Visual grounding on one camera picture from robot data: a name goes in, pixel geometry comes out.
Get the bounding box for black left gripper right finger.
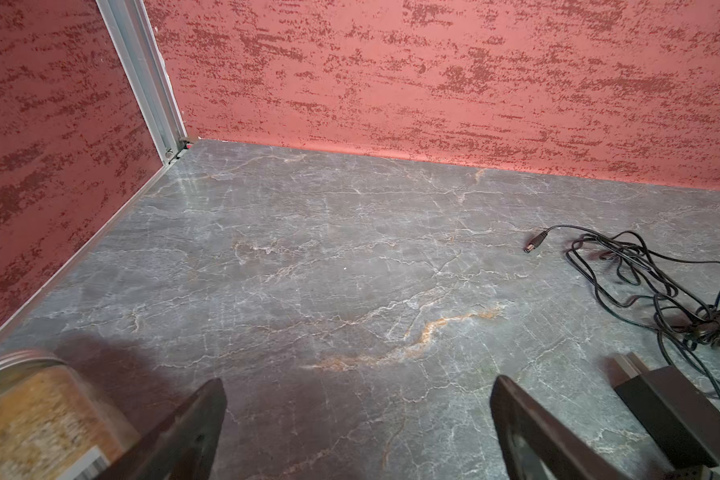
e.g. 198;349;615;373
490;375;626;480

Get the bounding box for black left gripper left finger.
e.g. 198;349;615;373
98;378;227;479

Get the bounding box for black power adapter with cable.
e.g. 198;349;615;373
522;224;720;403

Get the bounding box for glass jar with brown contents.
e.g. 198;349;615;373
0;350;140;479

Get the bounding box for black power adapter near switch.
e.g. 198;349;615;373
614;353;720;472

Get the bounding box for aluminium left corner post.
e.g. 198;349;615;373
96;0;190;165

